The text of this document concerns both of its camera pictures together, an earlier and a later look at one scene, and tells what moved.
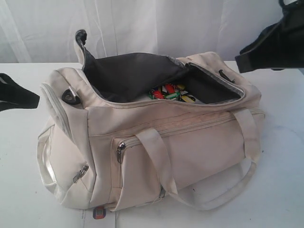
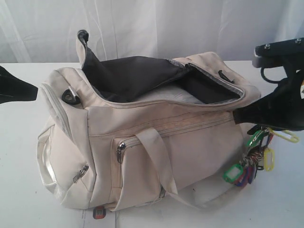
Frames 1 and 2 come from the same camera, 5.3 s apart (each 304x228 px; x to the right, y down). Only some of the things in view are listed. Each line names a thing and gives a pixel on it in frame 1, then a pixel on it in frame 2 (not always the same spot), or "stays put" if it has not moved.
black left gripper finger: x=14 y=96 → x=13 y=89
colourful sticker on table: x=99 y=213 stays put
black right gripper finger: x=280 y=46 → x=280 y=108
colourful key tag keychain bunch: x=172 y=91 → x=257 y=155
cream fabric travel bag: x=122 y=131 stays put
